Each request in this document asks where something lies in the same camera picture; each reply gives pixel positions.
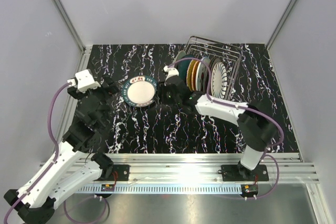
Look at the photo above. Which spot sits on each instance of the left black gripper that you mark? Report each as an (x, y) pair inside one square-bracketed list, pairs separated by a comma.
[(109, 91)]

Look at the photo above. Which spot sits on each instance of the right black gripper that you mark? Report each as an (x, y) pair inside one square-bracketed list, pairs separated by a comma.
[(163, 88)]

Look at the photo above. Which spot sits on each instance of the teal square plate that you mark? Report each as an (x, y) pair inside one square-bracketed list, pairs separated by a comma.
[(182, 67)]

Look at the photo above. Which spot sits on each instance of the yellow woven pattern plate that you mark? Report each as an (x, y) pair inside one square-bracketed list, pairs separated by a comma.
[(189, 74)]

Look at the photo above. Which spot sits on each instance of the orange woven basket plate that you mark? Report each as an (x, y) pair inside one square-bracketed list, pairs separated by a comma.
[(194, 75)]

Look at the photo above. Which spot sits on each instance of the white watermelon pattern plate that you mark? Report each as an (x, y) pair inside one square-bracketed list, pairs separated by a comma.
[(200, 73)]

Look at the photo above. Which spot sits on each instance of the white green rimmed lettered plate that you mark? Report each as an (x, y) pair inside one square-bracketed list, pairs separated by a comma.
[(139, 91)]

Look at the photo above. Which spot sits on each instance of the mint green flower plate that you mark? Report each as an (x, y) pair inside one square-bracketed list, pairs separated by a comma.
[(179, 56)]

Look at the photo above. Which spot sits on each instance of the white blue striped plate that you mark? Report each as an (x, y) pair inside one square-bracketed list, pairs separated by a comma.
[(219, 80)]

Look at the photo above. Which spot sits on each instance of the dark blue glazed plate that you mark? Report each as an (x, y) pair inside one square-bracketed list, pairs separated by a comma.
[(208, 68)]

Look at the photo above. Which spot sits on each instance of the grey reindeer pattern plate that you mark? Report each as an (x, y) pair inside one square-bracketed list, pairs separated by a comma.
[(213, 62)]

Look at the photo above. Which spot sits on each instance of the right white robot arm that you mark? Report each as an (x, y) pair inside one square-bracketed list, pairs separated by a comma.
[(256, 128)]

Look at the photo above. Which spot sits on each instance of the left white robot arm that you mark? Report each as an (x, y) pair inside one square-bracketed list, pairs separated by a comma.
[(37, 200)]

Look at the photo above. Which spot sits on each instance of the left small circuit board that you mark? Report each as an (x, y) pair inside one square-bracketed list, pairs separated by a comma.
[(107, 187)]

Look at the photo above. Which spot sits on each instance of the small circuit board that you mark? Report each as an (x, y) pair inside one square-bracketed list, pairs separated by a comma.
[(250, 189), (107, 187)]

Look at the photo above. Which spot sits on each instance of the right small circuit board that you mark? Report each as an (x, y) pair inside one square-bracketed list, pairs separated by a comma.
[(250, 189)]

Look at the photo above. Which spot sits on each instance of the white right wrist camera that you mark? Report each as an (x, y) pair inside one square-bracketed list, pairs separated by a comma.
[(170, 71)]

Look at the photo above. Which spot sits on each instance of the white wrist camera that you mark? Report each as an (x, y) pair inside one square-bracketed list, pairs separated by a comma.
[(84, 81), (170, 71)]

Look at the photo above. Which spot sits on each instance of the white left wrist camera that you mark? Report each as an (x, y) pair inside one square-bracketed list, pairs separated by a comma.
[(84, 81)]

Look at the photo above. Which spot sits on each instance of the metal wire dish rack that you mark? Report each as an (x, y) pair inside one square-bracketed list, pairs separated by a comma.
[(230, 55)]

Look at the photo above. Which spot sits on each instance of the left aluminium frame post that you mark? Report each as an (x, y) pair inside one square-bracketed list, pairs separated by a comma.
[(69, 24)]

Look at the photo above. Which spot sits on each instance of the aluminium frame post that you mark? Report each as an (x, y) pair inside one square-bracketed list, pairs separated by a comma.
[(282, 21), (69, 24)]

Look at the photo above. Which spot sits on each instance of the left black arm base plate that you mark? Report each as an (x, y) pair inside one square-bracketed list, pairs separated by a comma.
[(121, 172)]

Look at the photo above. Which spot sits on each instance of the aluminium mounting rail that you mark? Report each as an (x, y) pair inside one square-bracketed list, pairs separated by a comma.
[(203, 168)]

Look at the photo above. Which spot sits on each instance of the white slotted cable duct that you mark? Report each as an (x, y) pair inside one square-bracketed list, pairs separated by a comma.
[(230, 189)]

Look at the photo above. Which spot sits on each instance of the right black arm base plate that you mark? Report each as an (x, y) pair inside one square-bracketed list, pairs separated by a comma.
[(236, 173)]

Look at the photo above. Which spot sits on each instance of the right aluminium frame post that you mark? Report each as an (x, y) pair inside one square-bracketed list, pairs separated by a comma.
[(282, 21)]

